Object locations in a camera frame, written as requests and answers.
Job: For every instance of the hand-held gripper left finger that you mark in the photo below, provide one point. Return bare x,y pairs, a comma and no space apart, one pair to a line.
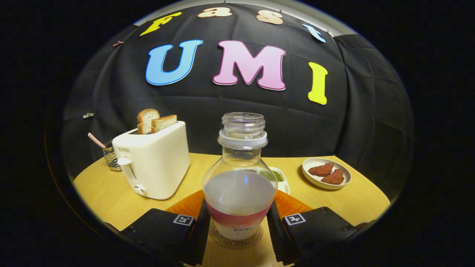
198,239

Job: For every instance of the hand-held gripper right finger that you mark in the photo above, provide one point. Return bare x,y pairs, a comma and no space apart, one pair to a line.
276,239

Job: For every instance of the round wooden coaster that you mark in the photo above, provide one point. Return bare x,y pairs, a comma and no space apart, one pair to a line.
219,239

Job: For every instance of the clear juice bottle red label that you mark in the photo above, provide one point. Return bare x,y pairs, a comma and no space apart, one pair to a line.
239,196

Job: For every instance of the small white square dish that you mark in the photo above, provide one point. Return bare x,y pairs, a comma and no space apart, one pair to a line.
285,187

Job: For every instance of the green beans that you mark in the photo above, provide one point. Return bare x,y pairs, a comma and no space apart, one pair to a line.
278,176

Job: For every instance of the round white plate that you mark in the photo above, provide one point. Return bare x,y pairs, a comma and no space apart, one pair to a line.
311,181

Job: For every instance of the red meat piece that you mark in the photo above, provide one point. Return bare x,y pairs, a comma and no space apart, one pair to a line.
334,177
321,170

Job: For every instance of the white toaster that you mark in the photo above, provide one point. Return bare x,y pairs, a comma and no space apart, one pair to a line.
159,163

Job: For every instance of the wooden table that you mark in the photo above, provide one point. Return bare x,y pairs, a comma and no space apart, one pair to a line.
104,196

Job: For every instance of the toast bread slice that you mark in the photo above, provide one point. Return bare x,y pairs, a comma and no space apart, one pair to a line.
163,123
146,120

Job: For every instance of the silver clip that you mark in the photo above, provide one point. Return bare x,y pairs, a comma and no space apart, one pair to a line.
88,115

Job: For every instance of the pink clip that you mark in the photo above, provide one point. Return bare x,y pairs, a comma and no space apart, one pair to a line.
118,43

